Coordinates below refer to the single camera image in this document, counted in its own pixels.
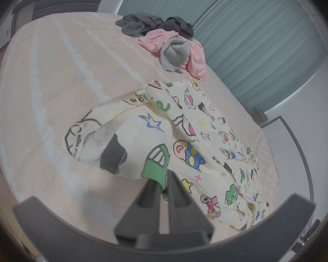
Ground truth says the black padded chair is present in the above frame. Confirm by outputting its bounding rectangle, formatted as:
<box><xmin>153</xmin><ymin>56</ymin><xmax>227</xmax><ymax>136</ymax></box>
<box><xmin>11</xmin><ymin>0</ymin><xmax>102</xmax><ymax>25</ymax></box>

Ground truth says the white printed pyjama top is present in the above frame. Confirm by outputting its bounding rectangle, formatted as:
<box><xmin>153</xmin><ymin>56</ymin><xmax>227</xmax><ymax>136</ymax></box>
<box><xmin>65</xmin><ymin>79</ymin><xmax>271</xmax><ymax>232</ymax></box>

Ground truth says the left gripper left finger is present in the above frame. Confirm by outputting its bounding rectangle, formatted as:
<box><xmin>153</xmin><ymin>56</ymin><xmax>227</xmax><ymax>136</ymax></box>
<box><xmin>114</xmin><ymin>179</ymin><xmax>164</xmax><ymax>243</ymax></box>

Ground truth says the blue-green curtain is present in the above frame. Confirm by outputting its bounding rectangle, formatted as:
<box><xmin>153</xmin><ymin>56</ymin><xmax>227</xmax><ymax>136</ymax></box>
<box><xmin>117</xmin><ymin>0</ymin><xmax>244</xmax><ymax>28</ymax></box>
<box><xmin>193</xmin><ymin>0</ymin><xmax>328</xmax><ymax>114</ymax></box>

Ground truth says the bed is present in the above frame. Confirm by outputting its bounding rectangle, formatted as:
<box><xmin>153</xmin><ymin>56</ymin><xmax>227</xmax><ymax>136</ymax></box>
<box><xmin>0</xmin><ymin>11</ymin><xmax>315</xmax><ymax>246</ymax></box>

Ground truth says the dark grey garment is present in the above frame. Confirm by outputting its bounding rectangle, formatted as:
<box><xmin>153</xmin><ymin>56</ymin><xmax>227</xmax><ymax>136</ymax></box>
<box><xmin>115</xmin><ymin>13</ymin><xmax>165</xmax><ymax>38</ymax></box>

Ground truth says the black garment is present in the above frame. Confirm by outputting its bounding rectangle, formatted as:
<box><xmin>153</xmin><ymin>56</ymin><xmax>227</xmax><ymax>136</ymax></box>
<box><xmin>158</xmin><ymin>16</ymin><xmax>195</xmax><ymax>41</ymax></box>

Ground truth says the grey bedside table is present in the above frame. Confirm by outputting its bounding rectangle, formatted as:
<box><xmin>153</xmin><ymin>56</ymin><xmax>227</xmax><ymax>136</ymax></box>
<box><xmin>251</xmin><ymin>107</ymin><xmax>268</xmax><ymax>124</ymax></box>

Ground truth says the grey knitted garment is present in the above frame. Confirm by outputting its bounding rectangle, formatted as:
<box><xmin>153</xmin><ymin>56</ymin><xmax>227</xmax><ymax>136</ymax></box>
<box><xmin>160</xmin><ymin>37</ymin><xmax>192</xmax><ymax>75</ymax></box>

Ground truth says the pink garment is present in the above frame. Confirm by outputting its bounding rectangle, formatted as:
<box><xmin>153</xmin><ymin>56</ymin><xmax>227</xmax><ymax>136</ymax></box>
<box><xmin>138</xmin><ymin>29</ymin><xmax>208</xmax><ymax>82</ymax></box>

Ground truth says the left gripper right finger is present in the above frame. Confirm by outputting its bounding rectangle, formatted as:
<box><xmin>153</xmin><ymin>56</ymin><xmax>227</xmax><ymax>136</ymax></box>
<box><xmin>167</xmin><ymin>170</ymin><xmax>215</xmax><ymax>236</ymax></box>

